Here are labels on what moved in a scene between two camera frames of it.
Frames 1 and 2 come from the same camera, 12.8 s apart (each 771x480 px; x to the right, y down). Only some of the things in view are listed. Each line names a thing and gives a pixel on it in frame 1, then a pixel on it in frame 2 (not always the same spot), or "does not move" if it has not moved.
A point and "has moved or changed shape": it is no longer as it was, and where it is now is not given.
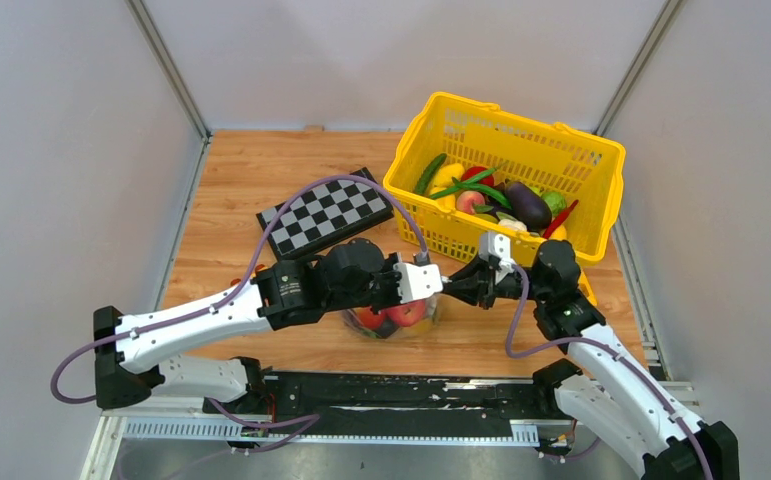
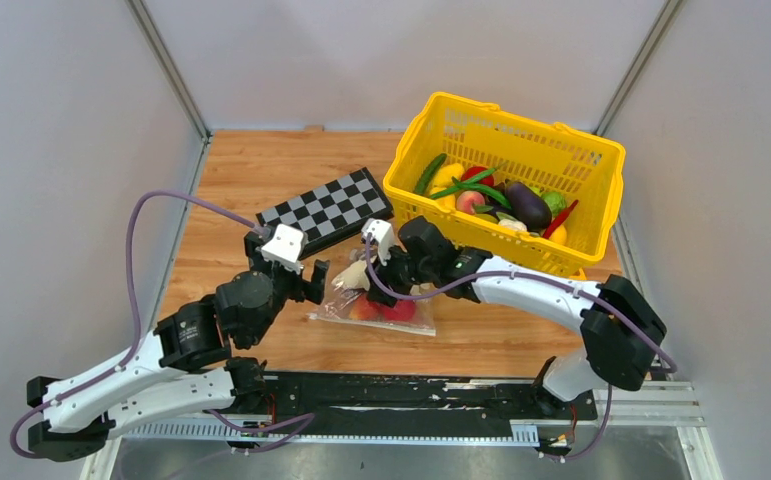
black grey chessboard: [325, 213] does not move
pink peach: [466, 199] does not move
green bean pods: [470, 185] does not move
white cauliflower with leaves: [513, 224] does not move
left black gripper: [394, 259] to [306, 288]
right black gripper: [474, 284] to [385, 278]
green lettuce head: [556, 202] does not move
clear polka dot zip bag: [392, 320] has moved or changed shape
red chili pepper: [558, 219] does not move
